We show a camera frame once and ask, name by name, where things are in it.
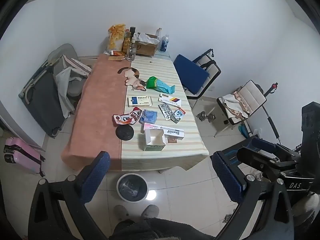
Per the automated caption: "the yellow snack bag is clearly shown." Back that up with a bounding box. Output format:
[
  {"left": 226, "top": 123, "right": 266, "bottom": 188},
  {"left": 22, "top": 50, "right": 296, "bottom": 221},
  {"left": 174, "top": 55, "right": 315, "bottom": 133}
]
[{"left": 107, "top": 24, "right": 126, "bottom": 52}]

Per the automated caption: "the white grey garment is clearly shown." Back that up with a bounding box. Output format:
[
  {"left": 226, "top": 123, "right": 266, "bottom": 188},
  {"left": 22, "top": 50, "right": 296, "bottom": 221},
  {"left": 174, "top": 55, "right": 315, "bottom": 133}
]
[{"left": 55, "top": 66, "right": 88, "bottom": 119}]

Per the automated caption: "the small blue white packet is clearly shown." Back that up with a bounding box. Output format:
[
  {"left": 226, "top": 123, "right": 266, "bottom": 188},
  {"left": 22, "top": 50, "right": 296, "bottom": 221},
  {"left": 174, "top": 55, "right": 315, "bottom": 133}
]
[{"left": 171, "top": 107, "right": 187, "bottom": 124}]

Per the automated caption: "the green blue wipes packet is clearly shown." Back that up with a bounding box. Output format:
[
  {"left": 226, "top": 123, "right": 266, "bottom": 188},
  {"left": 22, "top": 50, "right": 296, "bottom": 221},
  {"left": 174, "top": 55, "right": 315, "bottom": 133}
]
[{"left": 146, "top": 76, "right": 176, "bottom": 94}]

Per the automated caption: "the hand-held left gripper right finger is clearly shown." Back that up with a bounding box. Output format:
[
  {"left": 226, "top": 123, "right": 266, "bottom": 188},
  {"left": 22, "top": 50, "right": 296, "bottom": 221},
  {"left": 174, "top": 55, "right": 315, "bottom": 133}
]
[{"left": 211, "top": 151, "right": 295, "bottom": 240}]

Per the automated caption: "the brown bottle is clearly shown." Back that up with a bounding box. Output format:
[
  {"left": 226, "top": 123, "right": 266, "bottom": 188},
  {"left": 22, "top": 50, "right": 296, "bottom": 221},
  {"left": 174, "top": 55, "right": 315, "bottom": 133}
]
[{"left": 123, "top": 30, "right": 133, "bottom": 52}]

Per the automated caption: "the person's left grey slipper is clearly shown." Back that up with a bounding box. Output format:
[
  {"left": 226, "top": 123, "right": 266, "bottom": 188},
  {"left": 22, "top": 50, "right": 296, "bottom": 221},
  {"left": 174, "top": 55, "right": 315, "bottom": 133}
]
[{"left": 114, "top": 205, "right": 129, "bottom": 222}]

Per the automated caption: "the open white carton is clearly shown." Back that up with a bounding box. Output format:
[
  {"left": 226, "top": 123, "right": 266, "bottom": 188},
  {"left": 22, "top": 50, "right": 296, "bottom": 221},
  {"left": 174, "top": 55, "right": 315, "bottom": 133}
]
[{"left": 144, "top": 129, "right": 166, "bottom": 152}]

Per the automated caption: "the white blue medicine box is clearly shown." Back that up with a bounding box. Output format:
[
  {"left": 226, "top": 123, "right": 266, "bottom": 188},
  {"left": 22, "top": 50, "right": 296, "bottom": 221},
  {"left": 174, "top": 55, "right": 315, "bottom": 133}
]
[{"left": 127, "top": 95, "right": 154, "bottom": 108}]

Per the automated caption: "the person's dark fleece clothing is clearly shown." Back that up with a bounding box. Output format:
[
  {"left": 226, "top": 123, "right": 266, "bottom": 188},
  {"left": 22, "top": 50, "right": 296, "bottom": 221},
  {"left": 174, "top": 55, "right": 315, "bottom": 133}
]
[{"left": 107, "top": 217, "right": 216, "bottom": 240}]

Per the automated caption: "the white tricolour medicine box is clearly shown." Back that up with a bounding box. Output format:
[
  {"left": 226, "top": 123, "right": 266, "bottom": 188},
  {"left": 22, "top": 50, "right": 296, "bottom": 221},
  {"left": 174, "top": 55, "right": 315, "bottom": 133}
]
[{"left": 158, "top": 94, "right": 182, "bottom": 108}]

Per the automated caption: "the silver blister pack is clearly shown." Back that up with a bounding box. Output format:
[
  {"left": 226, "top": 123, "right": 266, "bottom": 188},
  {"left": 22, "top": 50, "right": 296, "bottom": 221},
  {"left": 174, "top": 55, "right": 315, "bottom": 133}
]
[{"left": 159, "top": 104, "right": 179, "bottom": 121}]

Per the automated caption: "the black pole with red knob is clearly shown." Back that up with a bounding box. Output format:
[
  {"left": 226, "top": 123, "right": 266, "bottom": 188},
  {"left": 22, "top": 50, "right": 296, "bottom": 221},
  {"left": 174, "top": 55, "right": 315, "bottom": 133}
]
[{"left": 262, "top": 82, "right": 282, "bottom": 145}]

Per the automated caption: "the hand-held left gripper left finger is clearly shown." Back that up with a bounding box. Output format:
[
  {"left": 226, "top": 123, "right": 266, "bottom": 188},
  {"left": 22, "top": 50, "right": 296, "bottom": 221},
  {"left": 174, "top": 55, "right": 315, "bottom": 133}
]
[{"left": 27, "top": 151, "right": 118, "bottom": 240}]

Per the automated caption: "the round bin with black bag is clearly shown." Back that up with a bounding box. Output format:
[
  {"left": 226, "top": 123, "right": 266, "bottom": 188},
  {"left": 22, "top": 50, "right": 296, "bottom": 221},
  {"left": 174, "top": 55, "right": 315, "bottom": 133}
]
[{"left": 116, "top": 173, "right": 148, "bottom": 202}]

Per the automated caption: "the cardboard box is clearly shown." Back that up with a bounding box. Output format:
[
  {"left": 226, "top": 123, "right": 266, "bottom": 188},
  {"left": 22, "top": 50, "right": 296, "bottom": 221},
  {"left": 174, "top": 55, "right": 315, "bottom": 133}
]
[{"left": 136, "top": 33, "right": 161, "bottom": 56}]

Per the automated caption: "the person's grey slipper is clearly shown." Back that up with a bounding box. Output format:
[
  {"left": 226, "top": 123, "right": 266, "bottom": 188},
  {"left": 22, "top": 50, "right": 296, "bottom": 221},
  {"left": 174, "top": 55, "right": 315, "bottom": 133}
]
[
  {"left": 114, "top": 205, "right": 129, "bottom": 222},
  {"left": 141, "top": 204, "right": 160, "bottom": 221}
]

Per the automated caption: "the blue plastic packet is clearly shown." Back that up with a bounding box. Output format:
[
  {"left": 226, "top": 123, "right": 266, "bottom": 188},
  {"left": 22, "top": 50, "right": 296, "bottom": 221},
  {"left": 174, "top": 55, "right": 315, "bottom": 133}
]
[{"left": 142, "top": 109, "right": 158, "bottom": 124}]

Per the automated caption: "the striped beige tablecloth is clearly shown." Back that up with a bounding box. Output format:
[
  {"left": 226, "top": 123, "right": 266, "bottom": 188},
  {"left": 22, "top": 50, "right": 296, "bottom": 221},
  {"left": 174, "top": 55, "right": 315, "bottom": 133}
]
[{"left": 121, "top": 54, "right": 210, "bottom": 172}]

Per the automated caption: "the metal dumbbell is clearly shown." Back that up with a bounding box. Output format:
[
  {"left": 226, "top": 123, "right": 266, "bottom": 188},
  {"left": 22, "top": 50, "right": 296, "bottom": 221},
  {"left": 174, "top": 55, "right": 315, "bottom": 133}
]
[{"left": 196, "top": 111, "right": 217, "bottom": 123}]

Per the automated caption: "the red snack wrapper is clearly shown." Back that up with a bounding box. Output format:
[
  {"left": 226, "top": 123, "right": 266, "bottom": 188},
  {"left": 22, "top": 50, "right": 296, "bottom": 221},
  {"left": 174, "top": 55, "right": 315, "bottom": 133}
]
[{"left": 113, "top": 107, "right": 143, "bottom": 126}]

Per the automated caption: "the orange table cloth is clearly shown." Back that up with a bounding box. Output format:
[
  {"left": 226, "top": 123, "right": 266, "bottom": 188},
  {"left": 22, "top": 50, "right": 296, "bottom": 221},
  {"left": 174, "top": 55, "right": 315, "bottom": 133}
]
[{"left": 61, "top": 54, "right": 132, "bottom": 172}]

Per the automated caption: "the folded grey cot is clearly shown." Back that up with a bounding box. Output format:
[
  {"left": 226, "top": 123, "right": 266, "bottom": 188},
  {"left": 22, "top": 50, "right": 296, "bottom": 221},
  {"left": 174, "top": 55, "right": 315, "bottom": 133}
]
[{"left": 19, "top": 60, "right": 66, "bottom": 138}]

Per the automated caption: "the clear glass bottle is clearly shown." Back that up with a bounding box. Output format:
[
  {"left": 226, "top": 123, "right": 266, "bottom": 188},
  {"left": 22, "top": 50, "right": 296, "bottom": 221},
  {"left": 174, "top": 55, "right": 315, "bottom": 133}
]
[{"left": 127, "top": 38, "right": 137, "bottom": 61}]

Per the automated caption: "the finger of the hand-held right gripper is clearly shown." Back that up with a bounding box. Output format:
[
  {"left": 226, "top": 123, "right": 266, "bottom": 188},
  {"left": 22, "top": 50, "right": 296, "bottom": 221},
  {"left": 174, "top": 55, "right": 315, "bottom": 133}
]
[
  {"left": 246, "top": 137, "right": 303, "bottom": 163},
  {"left": 236, "top": 147, "right": 300, "bottom": 178}
]

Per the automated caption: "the black round disc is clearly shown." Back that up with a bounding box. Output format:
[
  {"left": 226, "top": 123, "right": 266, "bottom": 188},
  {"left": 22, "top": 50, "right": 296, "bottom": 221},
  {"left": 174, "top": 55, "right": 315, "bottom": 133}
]
[{"left": 116, "top": 125, "right": 134, "bottom": 141}]

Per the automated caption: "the person's right grey slipper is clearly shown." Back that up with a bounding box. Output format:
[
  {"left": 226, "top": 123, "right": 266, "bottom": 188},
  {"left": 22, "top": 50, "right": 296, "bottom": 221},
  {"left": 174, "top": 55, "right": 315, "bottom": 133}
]
[{"left": 141, "top": 204, "right": 160, "bottom": 221}]

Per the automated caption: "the pink striped cloth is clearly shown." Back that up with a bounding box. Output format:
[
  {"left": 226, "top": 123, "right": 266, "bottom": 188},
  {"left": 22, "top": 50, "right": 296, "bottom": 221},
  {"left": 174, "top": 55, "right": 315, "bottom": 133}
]
[{"left": 62, "top": 56, "right": 92, "bottom": 76}]

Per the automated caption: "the grey chair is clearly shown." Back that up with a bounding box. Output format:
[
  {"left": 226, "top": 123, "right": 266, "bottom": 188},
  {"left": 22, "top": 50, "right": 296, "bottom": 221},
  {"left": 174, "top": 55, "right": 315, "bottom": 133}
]
[{"left": 47, "top": 43, "right": 92, "bottom": 98}]

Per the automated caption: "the blue label water bottle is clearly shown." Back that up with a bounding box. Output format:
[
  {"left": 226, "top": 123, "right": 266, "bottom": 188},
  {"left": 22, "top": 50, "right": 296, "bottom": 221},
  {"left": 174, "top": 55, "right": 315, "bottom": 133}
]
[{"left": 159, "top": 34, "right": 170, "bottom": 53}]

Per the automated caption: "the pink suitcase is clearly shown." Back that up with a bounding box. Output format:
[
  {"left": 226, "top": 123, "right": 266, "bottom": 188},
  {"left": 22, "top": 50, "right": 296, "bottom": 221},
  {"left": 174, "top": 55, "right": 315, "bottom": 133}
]
[{"left": 3, "top": 137, "right": 46, "bottom": 177}]

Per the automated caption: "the beige cloth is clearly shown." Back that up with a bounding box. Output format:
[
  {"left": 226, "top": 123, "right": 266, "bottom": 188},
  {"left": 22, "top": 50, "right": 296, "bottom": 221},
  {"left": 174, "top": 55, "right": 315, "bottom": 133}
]
[{"left": 221, "top": 94, "right": 251, "bottom": 119}]

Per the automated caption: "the pink white long box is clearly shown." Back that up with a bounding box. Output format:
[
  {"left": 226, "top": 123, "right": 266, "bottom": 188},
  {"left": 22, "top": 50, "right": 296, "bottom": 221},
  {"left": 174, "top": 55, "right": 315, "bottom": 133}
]
[{"left": 144, "top": 122, "right": 186, "bottom": 141}]

